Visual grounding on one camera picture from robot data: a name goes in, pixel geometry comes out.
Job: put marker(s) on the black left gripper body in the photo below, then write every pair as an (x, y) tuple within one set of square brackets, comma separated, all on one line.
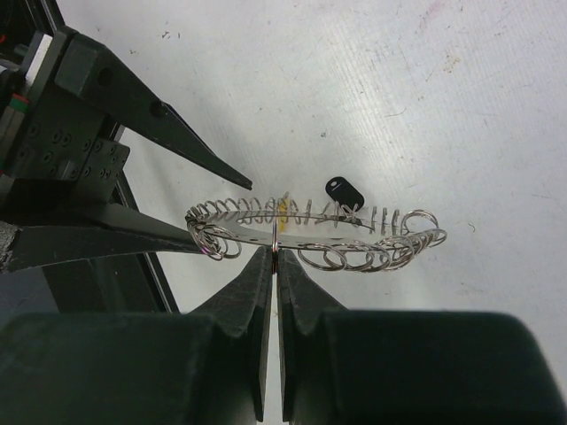
[(56, 150)]

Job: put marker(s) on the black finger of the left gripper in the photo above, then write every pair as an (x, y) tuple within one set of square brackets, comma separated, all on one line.
[(93, 73), (38, 239)]

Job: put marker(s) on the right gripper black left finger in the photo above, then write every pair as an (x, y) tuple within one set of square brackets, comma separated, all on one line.
[(204, 367)]

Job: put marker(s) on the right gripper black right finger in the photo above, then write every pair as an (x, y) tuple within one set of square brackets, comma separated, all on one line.
[(342, 366)]

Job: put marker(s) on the steel keyring disc with rings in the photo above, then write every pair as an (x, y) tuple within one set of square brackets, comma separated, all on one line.
[(331, 238)]

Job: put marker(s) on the yellow tag key on disc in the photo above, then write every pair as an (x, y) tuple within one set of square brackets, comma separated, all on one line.
[(283, 209)]

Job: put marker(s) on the black tag key near disc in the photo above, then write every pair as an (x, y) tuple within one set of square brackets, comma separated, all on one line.
[(341, 191)]

